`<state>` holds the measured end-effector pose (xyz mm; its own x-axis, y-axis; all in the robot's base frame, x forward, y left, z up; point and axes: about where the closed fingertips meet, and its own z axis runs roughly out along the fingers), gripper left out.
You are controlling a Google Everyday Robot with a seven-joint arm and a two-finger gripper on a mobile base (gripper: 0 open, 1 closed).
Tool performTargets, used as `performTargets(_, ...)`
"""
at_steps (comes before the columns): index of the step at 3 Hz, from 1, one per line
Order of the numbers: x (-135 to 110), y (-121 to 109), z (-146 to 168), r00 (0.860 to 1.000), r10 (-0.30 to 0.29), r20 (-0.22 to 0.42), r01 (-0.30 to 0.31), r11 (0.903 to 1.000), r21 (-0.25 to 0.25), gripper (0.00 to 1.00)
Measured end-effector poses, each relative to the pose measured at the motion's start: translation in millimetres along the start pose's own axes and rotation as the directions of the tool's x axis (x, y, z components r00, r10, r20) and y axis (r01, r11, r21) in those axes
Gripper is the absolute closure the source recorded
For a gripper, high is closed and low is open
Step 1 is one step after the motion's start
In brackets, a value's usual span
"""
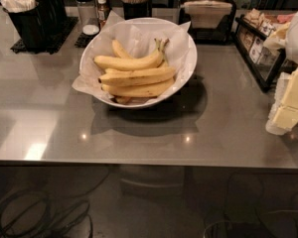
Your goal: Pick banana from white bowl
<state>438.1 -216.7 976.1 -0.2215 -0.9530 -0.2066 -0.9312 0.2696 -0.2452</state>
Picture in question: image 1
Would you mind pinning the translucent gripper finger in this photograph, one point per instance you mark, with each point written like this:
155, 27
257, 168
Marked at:
280, 89

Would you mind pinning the black rubber mat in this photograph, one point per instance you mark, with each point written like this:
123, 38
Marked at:
33, 41

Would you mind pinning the top curved yellow banana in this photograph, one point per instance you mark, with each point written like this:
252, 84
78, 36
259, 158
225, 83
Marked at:
151, 61

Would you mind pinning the small sauce bottle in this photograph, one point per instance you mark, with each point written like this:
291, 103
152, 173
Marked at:
103, 12

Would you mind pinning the sugar packets in rack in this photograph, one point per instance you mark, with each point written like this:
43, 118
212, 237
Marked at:
273, 27

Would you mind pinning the black stir stick cup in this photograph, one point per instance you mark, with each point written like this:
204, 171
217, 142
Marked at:
137, 10

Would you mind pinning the black napkin dispenser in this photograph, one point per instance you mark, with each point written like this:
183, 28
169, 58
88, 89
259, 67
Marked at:
211, 20

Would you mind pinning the small back yellow banana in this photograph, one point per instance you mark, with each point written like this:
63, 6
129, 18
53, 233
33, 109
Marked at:
120, 51

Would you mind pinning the black cutlery holder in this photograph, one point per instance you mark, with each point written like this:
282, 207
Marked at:
34, 24
61, 14

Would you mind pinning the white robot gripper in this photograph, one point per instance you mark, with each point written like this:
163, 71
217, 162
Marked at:
287, 115

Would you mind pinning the black wire condiment rack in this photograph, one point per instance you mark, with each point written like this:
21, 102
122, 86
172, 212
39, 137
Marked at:
264, 66

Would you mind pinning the white bowl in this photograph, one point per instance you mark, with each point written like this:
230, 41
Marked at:
185, 63

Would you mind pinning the black cutlery holder front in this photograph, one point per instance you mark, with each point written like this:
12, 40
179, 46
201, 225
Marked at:
34, 24

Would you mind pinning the black cutlery holder back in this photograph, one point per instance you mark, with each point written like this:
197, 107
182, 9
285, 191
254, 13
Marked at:
61, 14

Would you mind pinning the clear glass shaker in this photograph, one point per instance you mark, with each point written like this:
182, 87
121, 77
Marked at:
87, 16

